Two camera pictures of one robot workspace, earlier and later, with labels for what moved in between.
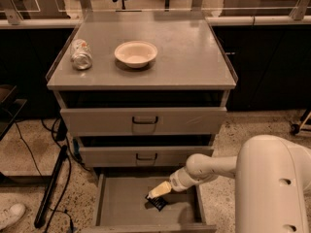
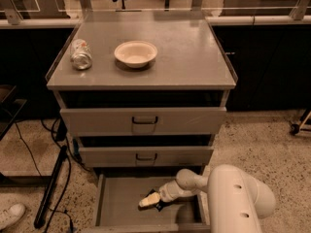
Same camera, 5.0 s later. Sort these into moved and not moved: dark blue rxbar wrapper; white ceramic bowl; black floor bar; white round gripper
Moved: white round gripper
Not moved: white ceramic bowl; dark blue rxbar wrapper; black floor bar
